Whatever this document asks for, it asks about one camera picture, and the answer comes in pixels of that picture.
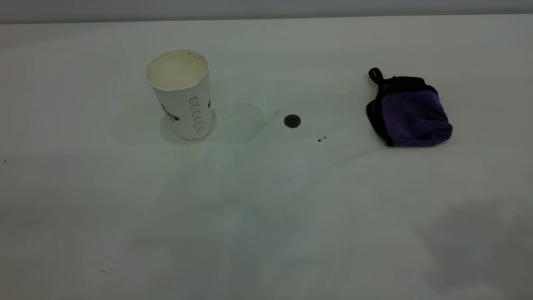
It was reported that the white paper coffee cup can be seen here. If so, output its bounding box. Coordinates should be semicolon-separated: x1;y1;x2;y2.
144;49;213;141

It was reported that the purple cloth with black trim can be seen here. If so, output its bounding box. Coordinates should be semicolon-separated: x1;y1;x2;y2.
366;67;453;148

